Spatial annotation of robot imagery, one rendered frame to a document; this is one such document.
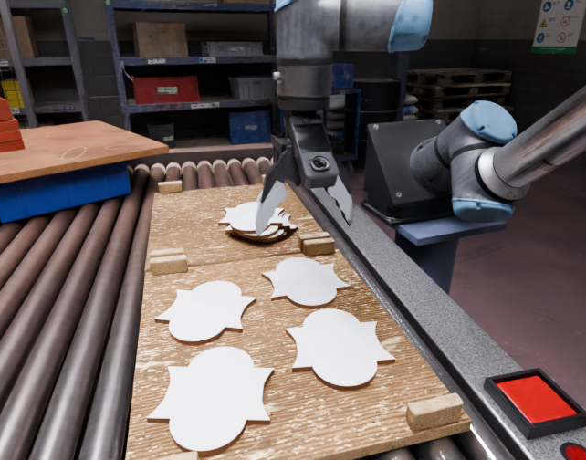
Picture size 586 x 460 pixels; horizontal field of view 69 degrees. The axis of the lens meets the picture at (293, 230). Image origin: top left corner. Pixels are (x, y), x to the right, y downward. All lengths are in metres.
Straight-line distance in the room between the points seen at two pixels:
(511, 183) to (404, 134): 0.38
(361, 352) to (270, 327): 0.13
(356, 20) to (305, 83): 0.09
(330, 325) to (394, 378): 0.11
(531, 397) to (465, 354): 0.10
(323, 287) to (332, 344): 0.14
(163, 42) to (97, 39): 0.87
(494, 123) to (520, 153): 0.17
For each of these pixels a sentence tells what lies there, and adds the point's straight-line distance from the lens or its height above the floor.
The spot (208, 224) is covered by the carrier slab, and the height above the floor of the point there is 0.94.
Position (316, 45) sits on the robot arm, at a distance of 0.58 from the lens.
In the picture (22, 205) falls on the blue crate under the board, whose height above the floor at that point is 0.96.
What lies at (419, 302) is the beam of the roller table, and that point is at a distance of 0.72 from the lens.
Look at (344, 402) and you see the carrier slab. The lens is 0.51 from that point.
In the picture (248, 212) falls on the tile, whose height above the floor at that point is 0.97.
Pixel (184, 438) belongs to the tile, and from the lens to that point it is 0.48.
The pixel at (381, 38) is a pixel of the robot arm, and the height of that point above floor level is 1.30.
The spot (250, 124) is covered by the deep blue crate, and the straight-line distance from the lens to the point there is 5.10.
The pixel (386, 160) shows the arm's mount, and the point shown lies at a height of 1.02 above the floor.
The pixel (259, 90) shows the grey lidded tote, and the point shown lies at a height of 0.73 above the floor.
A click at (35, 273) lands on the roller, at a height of 0.91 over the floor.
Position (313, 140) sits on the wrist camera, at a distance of 0.57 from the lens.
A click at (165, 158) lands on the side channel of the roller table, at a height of 0.93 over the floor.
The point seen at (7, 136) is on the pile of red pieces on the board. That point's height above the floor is 1.08.
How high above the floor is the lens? 1.30
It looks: 25 degrees down
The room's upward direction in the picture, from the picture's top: straight up
